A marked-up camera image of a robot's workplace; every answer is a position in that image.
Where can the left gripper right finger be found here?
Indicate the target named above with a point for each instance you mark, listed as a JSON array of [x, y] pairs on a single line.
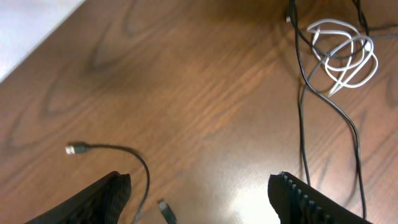
[[296, 202]]

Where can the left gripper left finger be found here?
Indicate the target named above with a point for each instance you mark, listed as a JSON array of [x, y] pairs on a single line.
[[101, 202]]

